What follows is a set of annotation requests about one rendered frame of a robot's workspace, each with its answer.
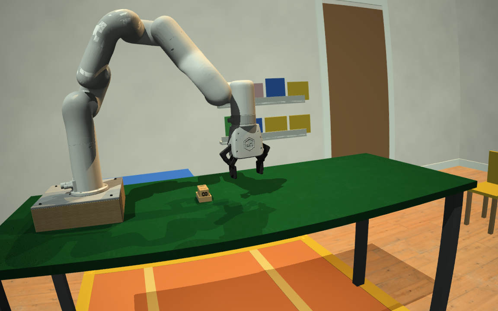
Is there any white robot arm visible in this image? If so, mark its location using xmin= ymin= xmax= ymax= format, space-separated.
xmin=61 ymin=9 xmax=256 ymax=197

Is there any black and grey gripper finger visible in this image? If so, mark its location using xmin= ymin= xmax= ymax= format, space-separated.
xmin=256 ymin=143 xmax=270 ymax=174
xmin=220 ymin=144 xmax=237 ymax=179

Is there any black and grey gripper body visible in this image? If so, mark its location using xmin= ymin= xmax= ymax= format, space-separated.
xmin=228 ymin=123 xmax=263 ymax=159

